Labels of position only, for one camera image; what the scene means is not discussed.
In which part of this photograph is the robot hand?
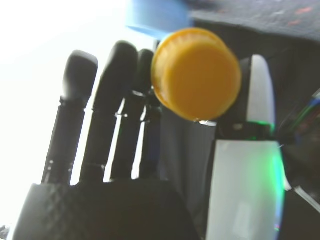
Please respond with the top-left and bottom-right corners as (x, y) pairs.
(11, 41), (286, 240)

